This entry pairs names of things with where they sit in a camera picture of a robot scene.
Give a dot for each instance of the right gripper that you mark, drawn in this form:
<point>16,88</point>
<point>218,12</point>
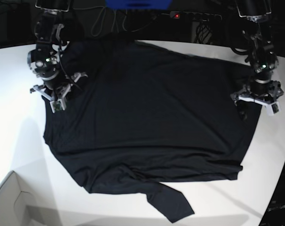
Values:
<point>58,97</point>

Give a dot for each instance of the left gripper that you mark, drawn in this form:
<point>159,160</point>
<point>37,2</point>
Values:
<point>266,95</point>

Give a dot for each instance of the black t-shirt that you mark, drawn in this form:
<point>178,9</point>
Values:
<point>146,116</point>

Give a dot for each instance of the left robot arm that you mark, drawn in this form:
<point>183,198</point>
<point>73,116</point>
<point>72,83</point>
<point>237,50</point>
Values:
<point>260,54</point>

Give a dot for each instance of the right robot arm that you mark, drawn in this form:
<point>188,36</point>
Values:
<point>45,61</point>

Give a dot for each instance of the blue plastic bin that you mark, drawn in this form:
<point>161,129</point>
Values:
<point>138,4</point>

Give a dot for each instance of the black power strip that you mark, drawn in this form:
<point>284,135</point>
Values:
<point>195,16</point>

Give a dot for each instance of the white cardboard box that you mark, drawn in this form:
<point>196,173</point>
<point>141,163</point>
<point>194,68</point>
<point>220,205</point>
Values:
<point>13,209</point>

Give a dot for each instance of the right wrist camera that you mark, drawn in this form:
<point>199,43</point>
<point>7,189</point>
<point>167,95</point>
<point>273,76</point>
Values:
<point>58,105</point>

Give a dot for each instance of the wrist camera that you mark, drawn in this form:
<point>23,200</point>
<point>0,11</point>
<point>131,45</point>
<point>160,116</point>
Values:
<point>273,108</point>
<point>58,105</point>

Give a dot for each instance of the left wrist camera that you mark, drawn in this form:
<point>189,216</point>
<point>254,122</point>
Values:
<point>273,108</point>

